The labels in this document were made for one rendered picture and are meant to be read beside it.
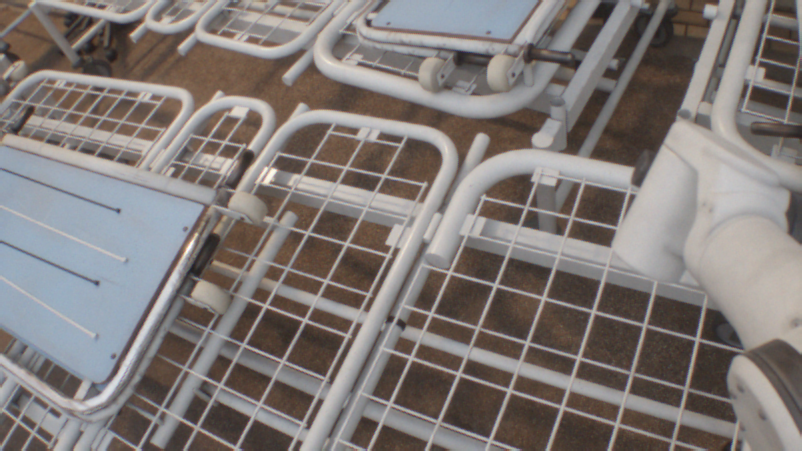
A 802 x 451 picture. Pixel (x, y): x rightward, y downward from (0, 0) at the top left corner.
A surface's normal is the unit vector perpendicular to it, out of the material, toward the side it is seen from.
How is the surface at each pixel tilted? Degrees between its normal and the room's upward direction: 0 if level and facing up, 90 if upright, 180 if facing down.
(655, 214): 48
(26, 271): 5
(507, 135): 0
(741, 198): 19
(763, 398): 58
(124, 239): 5
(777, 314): 52
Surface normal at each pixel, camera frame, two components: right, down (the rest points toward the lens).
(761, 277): -0.74, -0.66
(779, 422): -0.90, -0.04
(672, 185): -0.69, 0.09
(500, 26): -0.33, -0.60
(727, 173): -0.14, -0.31
